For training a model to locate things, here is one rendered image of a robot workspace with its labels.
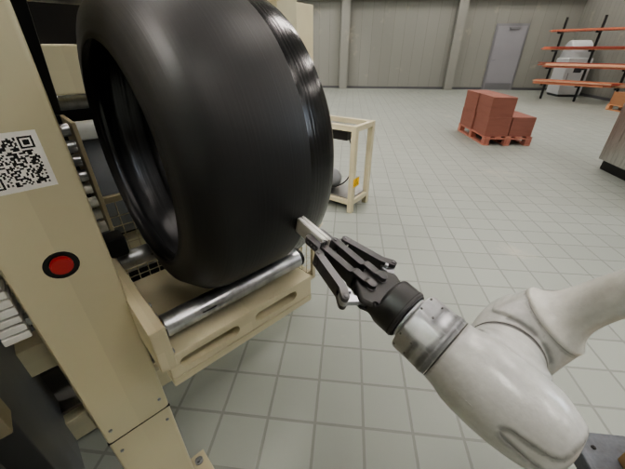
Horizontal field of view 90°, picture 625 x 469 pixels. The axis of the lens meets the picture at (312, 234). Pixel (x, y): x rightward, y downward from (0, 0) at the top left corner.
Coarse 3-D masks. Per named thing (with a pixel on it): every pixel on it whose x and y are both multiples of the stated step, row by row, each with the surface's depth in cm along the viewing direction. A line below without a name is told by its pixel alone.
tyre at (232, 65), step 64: (128, 0) 40; (192, 0) 41; (256, 0) 49; (128, 64) 40; (192, 64) 38; (256, 64) 43; (128, 128) 78; (192, 128) 39; (256, 128) 42; (320, 128) 50; (128, 192) 74; (192, 192) 42; (256, 192) 45; (320, 192) 54; (192, 256) 50; (256, 256) 53
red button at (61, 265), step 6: (54, 258) 47; (60, 258) 48; (66, 258) 48; (54, 264) 47; (60, 264) 48; (66, 264) 48; (72, 264) 49; (54, 270) 48; (60, 270) 48; (66, 270) 49
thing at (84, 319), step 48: (0, 0) 35; (0, 48) 36; (0, 96) 37; (48, 144) 42; (48, 192) 44; (0, 240) 42; (48, 240) 46; (96, 240) 50; (48, 288) 48; (96, 288) 53; (48, 336) 51; (96, 336) 56; (96, 384) 60; (144, 384) 67; (144, 432) 72
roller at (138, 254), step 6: (144, 246) 79; (132, 252) 77; (138, 252) 77; (144, 252) 78; (150, 252) 79; (120, 258) 75; (126, 258) 76; (132, 258) 76; (138, 258) 77; (144, 258) 78; (150, 258) 79; (126, 264) 76; (132, 264) 77; (138, 264) 78
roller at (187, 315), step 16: (288, 256) 75; (256, 272) 70; (272, 272) 71; (288, 272) 75; (224, 288) 65; (240, 288) 66; (256, 288) 69; (192, 304) 61; (208, 304) 62; (224, 304) 64; (176, 320) 58; (192, 320) 60
